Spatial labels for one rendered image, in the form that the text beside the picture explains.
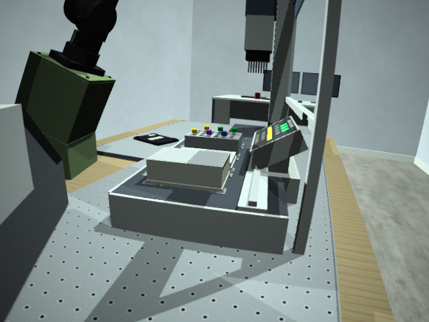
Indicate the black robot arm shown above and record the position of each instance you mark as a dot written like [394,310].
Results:
[94,20]

